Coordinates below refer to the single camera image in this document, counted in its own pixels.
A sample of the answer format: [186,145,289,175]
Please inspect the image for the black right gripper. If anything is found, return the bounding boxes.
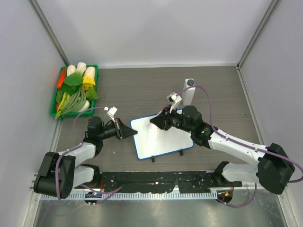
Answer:
[151,105,194,134]

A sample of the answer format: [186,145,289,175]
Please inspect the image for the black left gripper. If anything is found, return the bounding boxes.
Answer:
[98,118,137,140]

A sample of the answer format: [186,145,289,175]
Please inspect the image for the blue-framed whiteboard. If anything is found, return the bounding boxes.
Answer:
[130,114,194,160]

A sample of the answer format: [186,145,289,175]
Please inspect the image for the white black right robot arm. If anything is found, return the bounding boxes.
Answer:
[150,105,295,195]

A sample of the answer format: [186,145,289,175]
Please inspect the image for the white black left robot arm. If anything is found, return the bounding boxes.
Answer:
[33,116,138,200]

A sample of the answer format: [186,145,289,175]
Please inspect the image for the white bottle black cap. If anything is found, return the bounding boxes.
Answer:
[181,79,196,106]

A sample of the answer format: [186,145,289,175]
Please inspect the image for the green toy bean bundle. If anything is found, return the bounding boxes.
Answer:
[61,88,87,115]

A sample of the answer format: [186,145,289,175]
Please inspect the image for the yellow white toy napa cabbage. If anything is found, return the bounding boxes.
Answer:
[82,67,96,91]

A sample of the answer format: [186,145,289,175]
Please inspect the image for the yellow green toy stalks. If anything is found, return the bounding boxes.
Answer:
[55,92,71,119]

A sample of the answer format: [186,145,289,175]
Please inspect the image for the green plastic vegetable tray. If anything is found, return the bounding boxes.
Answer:
[50,64,98,118]

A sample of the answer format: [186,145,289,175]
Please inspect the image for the white green toy cabbage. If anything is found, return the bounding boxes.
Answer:
[75,62,87,75]

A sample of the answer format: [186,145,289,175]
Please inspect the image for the orange toy carrot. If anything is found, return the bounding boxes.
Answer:
[56,68,66,89]

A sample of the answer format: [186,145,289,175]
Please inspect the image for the white toy bok choy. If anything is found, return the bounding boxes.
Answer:
[66,65,76,77]

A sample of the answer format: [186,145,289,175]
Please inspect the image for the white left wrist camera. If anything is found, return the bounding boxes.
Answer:
[104,106,117,122]

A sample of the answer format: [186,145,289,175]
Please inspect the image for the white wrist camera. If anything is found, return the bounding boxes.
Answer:
[167,92,182,113]
[104,106,117,122]

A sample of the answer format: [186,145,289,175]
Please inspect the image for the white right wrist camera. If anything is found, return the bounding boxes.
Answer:
[167,92,182,113]

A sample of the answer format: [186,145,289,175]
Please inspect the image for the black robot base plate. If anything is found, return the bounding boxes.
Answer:
[85,171,242,193]

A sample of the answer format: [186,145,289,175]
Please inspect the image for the white slotted cable duct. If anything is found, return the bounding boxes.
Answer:
[41,191,218,201]

